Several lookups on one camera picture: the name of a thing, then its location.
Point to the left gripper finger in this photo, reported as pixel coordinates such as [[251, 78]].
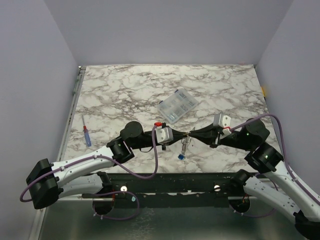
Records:
[[176, 140], [177, 134]]

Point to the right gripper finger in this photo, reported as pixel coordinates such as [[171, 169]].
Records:
[[209, 141], [207, 131]]

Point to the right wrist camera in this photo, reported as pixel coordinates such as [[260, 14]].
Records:
[[221, 120]]

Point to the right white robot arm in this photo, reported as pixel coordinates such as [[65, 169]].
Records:
[[297, 201]]

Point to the clear plastic screw box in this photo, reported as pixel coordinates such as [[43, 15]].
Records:
[[177, 105]]

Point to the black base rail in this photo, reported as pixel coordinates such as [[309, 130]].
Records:
[[170, 190]]

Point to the blue key tag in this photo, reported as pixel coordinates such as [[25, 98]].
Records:
[[181, 157]]

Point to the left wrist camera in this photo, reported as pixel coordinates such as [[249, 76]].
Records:
[[164, 135]]

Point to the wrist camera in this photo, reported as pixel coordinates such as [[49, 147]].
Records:
[[221, 120], [164, 135]]

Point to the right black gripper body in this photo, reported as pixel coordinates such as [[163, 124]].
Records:
[[215, 135]]

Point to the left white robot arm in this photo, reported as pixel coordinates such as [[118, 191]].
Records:
[[50, 181]]

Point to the red blue screwdriver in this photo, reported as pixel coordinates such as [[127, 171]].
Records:
[[86, 133]]

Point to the yellow wall tag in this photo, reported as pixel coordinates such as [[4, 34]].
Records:
[[263, 91]]

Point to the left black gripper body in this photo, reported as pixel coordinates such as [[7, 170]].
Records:
[[147, 141]]

